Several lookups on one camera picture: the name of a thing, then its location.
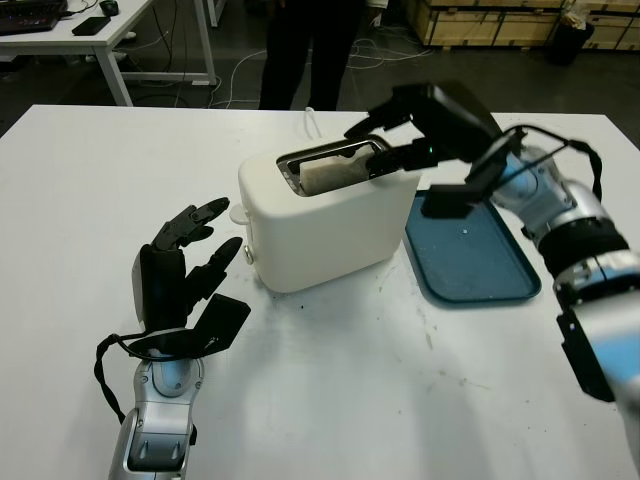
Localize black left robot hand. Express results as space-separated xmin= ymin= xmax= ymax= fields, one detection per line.
xmin=131 ymin=196 xmax=245 ymax=332

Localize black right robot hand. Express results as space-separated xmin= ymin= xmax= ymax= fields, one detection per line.
xmin=343 ymin=80 xmax=504 ymax=180

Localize white bread slice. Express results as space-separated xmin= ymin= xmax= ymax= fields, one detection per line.
xmin=298 ymin=148 xmax=377 ymax=197

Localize blue plastic tray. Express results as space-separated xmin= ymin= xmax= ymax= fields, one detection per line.
xmin=404 ymin=188 xmax=543 ymax=305

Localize white two-slot toaster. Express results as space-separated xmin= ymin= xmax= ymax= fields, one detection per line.
xmin=237 ymin=134 xmax=423 ymax=294

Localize wooden shipping crate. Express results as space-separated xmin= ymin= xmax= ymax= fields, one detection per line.
xmin=581 ymin=0 xmax=640 ymax=52
xmin=403 ymin=0 xmax=567 ymax=52

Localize black waste bin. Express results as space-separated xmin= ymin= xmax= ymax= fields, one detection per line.
xmin=546 ymin=13 xmax=596 ymax=68

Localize person in cream jacket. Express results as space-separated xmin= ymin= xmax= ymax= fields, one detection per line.
xmin=259 ymin=0 xmax=385 ymax=112

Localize white office desk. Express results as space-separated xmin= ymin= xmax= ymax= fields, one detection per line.
xmin=0 ymin=0 xmax=219 ymax=108

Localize black smartphone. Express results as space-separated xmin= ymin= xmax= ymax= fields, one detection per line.
xmin=71 ymin=15 xmax=111 ymax=38

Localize black laptop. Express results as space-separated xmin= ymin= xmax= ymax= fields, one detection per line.
xmin=0 ymin=0 xmax=69 ymax=37

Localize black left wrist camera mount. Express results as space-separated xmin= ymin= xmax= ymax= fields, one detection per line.
xmin=130 ymin=293 xmax=252 ymax=360

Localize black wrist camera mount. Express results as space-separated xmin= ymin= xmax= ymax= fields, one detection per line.
xmin=130 ymin=293 xmax=252 ymax=360
xmin=420 ymin=131 xmax=517 ymax=222

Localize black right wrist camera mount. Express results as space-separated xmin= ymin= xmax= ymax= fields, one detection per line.
xmin=420 ymin=131 xmax=517 ymax=222

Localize white floor cables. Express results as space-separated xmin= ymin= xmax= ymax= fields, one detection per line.
xmin=208 ymin=38 xmax=437 ymax=109

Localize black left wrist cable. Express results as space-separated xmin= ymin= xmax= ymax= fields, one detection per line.
xmin=93 ymin=332 xmax=152 ymax=424

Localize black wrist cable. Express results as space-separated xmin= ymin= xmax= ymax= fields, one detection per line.
xmin=93 ymin=332 xmax=152 ymax=424
xmin=508 ymin=123 xmax=605 ymax=202

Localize white toaster power cord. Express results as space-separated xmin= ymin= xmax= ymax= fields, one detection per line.
xmin=302 ymin=106 xmax=324 ymax=142

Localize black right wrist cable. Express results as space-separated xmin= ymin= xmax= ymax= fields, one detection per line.
xmin=508 ymin=123 xmax=605 ymax=202

